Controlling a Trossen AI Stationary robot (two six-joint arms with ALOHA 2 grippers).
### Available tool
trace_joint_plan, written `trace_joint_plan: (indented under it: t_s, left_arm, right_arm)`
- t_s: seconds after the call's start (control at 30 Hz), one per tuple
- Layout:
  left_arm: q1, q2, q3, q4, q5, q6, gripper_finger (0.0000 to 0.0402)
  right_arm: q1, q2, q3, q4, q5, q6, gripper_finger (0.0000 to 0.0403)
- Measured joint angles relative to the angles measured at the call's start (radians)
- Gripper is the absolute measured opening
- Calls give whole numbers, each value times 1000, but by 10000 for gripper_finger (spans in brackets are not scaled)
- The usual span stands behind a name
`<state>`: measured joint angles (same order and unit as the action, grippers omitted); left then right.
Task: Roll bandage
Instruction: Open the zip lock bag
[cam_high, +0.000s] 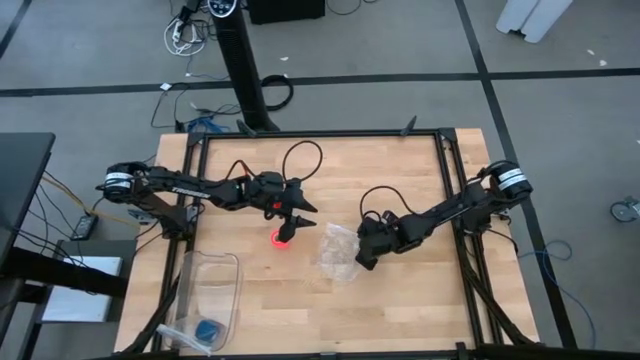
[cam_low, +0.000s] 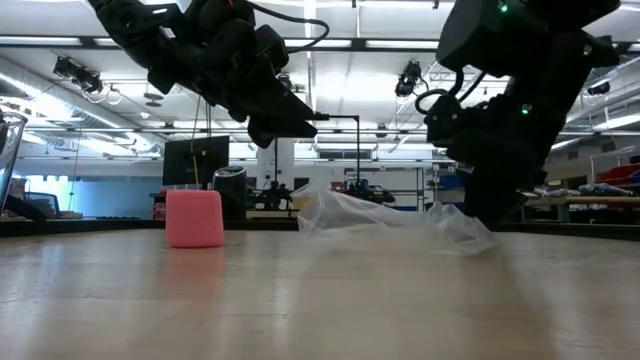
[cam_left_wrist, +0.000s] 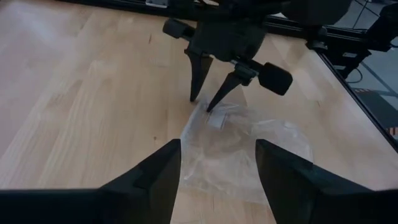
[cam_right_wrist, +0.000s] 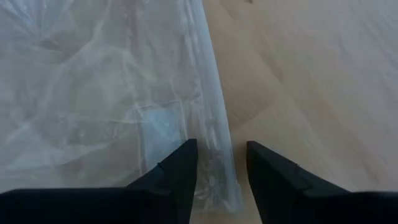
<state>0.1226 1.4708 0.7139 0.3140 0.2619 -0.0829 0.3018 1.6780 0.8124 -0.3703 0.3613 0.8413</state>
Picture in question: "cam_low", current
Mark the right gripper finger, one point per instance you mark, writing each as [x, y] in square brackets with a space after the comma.
[487, 200]
[532, 182]

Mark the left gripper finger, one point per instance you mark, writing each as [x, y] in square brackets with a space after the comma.
[280, 134]
[295, 107]

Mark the clear plastic bag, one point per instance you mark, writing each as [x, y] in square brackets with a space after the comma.
[375, 220]

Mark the pink elastic bandage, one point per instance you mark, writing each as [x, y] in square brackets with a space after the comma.
[195, 220]

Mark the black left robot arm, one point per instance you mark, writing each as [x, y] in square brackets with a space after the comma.
[145, 35]

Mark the black background robot arm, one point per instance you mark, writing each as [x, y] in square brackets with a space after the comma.
[272, 195]
[370, 192]

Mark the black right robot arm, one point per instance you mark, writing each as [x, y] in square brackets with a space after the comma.
[530, 45]

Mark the wooden workbench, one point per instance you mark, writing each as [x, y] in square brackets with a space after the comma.
[600, 201]

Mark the red plastic bin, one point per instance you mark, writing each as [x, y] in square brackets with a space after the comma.
[617, 175]

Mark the black monitor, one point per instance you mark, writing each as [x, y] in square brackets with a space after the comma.
[195, 160]

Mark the black overhead light bar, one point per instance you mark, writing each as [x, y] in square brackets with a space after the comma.
[390, 44]

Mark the clear plastic bin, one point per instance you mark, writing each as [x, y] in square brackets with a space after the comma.
[10, 150]

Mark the black background rig frame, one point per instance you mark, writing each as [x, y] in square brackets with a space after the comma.
[358, 150]

